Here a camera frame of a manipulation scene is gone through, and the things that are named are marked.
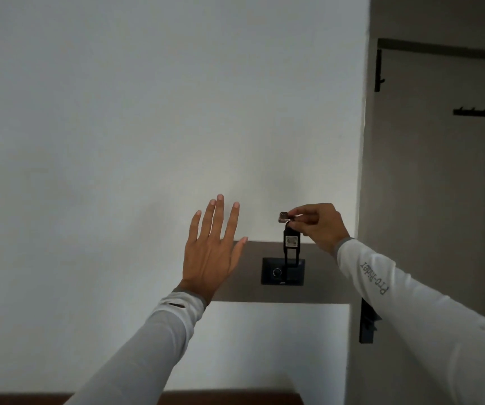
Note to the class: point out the person's left little finger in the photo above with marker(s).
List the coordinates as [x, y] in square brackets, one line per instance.
[194, 226]

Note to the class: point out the brown wooden headboard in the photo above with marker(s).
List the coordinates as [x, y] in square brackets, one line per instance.
[23, 399]

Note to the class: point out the black door hinge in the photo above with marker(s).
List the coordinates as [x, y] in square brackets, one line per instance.
[378, 71]

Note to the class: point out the black coat hook rack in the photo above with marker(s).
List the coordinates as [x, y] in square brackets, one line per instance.
[476, 112]

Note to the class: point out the person's left hand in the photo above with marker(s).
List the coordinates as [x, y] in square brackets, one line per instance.
[208, 261]

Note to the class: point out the person's right hand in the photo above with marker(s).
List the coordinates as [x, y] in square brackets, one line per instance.
[325, 227]

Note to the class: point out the person's left middle finger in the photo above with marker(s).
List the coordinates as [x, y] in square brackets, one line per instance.
[218, 215]

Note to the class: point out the grey door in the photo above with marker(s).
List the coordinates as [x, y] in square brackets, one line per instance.
[436, 198]

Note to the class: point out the grey door frame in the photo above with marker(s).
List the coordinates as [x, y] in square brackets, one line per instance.
[436, 21]

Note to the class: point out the small metal key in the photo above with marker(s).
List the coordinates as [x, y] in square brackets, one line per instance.
[284, 217]

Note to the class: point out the person's right thumb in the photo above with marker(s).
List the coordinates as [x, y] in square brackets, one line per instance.
[300, 224]

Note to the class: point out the person's left forearm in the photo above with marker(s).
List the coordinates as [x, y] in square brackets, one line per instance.
[149, 345]

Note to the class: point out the black wall switch panel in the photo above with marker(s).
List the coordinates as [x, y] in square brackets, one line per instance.
[282, 274]

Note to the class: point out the person's left thumb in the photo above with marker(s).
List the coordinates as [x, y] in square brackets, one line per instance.
[239, 250]

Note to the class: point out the grey wall panel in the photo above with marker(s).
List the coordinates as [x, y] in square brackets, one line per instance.
[246, 282]

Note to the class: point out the person's right forearm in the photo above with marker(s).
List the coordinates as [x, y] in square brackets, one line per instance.
[428, 328]

